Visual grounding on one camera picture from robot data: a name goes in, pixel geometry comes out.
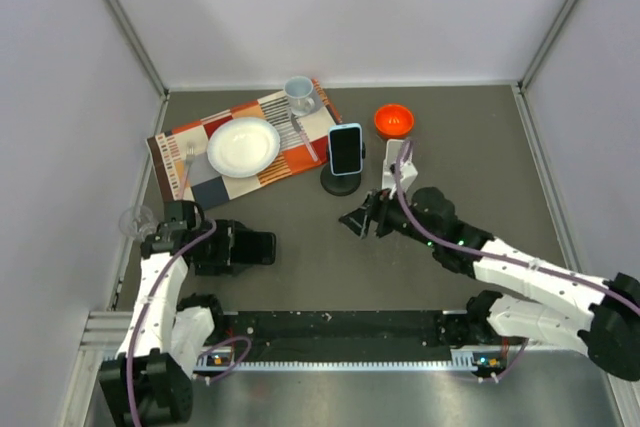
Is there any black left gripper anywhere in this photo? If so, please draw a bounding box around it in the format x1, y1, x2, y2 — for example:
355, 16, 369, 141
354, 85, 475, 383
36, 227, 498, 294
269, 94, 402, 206
191, 220, 250, 275

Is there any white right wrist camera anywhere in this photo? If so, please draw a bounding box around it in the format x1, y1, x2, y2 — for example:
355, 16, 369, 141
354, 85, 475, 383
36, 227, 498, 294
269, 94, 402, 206
389, 160, 418, 196

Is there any clear drinking glass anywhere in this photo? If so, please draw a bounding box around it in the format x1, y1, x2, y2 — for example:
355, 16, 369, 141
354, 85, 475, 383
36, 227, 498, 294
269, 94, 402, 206
119, 205, 158, 242

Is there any black smartphone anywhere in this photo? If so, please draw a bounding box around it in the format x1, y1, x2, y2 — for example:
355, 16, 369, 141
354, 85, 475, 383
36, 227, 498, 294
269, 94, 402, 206
230, 231, 277, 265

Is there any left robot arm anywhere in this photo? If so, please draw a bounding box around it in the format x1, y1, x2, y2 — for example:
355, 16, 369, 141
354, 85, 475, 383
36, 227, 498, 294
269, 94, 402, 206
99, 200, 250, 426

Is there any knife with pink handle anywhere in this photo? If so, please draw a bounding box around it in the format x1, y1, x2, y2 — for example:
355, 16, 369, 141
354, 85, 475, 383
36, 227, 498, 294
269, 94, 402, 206
290, 113, 319, 162

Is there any orange plastic bowl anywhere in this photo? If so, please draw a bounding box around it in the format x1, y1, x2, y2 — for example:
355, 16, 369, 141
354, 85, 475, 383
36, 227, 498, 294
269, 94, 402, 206
374, 103, 415, 140

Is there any white plate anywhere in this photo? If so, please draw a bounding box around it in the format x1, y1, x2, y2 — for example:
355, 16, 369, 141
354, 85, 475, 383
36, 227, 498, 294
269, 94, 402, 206
206, 117, 281, 178

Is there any fork with pink handle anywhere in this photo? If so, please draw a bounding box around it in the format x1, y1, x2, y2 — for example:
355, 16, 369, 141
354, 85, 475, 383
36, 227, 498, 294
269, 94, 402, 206
177, 142, 196, 201

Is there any patterned orange placemat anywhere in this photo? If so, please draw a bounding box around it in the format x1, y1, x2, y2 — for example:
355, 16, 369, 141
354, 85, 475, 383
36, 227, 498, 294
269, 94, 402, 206
147, 81, 341, 210

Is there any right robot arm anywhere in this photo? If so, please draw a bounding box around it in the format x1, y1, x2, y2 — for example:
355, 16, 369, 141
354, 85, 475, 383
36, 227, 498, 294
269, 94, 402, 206
339, 187, 639, 382

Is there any grey slotted cable duct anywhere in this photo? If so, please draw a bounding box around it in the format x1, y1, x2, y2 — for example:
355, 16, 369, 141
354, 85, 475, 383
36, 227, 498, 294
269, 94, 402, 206
192, 349, 506, 373

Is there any black round-base phone stand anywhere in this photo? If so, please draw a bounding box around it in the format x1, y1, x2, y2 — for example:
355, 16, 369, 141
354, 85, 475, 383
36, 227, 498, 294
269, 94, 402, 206
320, 141, 366, 197

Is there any white plastic phone stand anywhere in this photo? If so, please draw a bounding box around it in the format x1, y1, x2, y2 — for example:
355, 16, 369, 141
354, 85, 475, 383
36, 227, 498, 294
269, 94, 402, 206
381, 140, 413, 190

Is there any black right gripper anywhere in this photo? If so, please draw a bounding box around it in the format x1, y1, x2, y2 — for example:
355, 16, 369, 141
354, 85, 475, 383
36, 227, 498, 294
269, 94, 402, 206
339, 182, 439, 248

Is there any light blue mug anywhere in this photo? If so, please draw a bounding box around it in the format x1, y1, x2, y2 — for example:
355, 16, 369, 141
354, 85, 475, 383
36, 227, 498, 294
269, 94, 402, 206
284, 76, 316, 116

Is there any light blue smartphone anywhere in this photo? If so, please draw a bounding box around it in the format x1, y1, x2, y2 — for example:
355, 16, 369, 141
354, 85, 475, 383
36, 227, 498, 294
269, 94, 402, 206
328, 123, 364, 176

